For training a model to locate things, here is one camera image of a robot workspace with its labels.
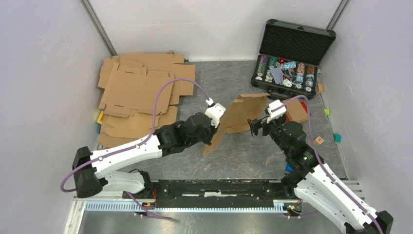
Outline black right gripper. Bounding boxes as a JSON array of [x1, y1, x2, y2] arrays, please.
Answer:
[[247, 114, 291, 155]]

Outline brown cardboard box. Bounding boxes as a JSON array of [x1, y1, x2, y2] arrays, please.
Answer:
[[286, 99, 309, 123], [203, 93, 269, 156]]

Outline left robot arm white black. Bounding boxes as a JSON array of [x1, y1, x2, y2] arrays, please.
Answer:
[[72, 112, 223, 199]]

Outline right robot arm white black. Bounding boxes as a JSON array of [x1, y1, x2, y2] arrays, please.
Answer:
[[248, 117, 394, 234]]

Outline red flat block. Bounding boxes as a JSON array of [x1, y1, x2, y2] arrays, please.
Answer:
[[300, 101, 312, 116]]

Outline blue block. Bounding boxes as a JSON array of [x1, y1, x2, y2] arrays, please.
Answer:
[[285, 163, 293, 173]]

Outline wooden letter cube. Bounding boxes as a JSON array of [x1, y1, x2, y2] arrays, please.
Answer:
[[314, 136, 324, 146]]

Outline black poker chip case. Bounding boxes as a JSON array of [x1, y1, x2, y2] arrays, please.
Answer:
[[250, 19, 337, 100]]

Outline small wooden block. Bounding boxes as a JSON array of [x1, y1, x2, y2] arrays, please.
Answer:
[[318, 83, 324, 94]]

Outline teal cube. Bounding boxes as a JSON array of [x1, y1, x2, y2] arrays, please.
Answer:
[[333, 133, 342, 143]]

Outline stack of flat cardboard sheets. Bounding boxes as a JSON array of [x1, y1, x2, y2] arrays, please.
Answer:
[[98, 52, 196, 148]]

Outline colourful blocks under cardboard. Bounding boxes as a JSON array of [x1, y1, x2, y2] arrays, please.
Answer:
[[96, 110, 104, 134]]

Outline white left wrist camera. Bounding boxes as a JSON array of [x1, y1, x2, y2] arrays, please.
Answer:
[[205, 98, 226, 128]]

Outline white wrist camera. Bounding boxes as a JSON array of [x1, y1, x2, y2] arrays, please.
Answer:
[[265, 99, 286, 123], [205, 98, 226, 128]]

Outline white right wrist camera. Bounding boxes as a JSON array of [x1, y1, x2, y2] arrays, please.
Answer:
[[265, 99, 286, 123]]

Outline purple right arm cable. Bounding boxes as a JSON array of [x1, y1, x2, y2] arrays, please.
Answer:
[[271, 95, 386, 234]]

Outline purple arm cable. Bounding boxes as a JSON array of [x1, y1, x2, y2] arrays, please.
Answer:
[[60, 78, 214, 221], [271, 95, 386, 234]]

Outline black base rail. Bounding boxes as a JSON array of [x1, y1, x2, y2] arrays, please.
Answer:
[[132, 179, 297, 209]]

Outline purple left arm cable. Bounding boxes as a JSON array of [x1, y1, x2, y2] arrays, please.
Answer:
[[60, 78, 214, 221]]

